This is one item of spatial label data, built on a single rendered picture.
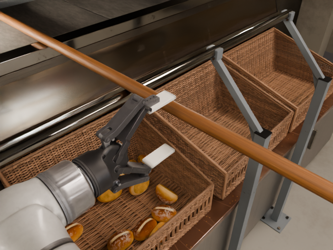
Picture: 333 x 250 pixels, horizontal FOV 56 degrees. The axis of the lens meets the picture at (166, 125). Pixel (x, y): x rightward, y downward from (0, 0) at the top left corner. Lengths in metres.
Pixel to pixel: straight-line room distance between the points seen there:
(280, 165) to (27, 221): 0.40
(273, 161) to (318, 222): 1.56
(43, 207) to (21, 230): 0.04
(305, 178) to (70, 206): 0.38
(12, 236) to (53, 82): 0.74
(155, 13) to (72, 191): 0.94
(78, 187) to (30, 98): 0.65
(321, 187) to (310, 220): 1.55
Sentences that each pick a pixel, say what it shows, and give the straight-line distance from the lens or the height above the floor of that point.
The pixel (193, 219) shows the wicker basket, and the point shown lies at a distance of 1.17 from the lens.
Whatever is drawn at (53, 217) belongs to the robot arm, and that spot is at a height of 1.22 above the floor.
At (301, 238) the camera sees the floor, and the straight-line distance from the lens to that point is 2.02.
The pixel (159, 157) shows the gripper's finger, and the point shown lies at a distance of 0.65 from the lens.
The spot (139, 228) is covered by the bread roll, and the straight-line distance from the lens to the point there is 1.14.
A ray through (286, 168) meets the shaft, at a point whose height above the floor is 1.20.
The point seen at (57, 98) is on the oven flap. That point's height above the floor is 1.00.
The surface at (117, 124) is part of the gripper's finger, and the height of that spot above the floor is 1.27.
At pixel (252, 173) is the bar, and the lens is 1.14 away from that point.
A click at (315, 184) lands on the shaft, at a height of 1.20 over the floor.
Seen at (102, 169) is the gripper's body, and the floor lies 1.22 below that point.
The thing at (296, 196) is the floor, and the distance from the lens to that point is 2.20.
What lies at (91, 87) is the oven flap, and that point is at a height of 0.99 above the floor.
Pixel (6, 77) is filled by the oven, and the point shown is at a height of 1.13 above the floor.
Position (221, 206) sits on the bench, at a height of 0.58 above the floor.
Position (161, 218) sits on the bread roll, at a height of 0.62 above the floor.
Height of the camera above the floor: 1.59
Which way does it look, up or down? 38 degrees down
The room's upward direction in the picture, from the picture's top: straight up
